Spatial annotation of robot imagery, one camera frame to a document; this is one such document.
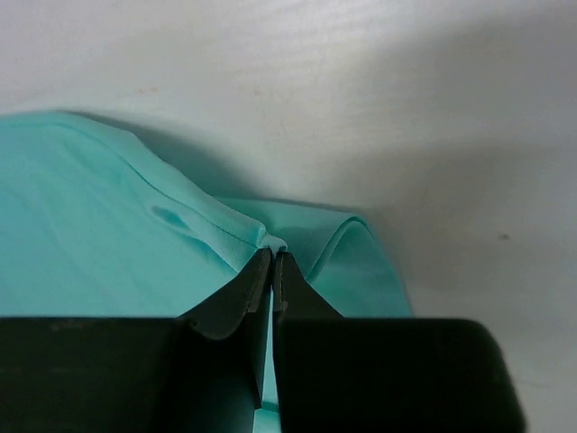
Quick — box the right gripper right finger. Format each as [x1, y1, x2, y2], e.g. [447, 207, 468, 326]
[272, 253, 526, 432]

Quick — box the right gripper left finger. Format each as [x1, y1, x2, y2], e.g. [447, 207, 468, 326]
[1, 249, 271, 432]

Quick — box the teal t shirt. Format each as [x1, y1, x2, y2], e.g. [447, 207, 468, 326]
[1, 113, 411, 432]

